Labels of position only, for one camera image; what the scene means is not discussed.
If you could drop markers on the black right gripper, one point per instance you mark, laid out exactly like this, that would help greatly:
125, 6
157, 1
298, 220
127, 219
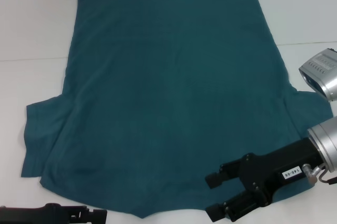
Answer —
276, 168

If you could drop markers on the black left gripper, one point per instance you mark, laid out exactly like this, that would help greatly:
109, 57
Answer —
34, 214

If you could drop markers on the teal blue t-shirt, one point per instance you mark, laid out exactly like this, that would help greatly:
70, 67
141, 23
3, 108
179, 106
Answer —
163, 97

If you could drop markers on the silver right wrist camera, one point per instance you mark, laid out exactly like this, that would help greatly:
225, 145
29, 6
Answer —
322, 72

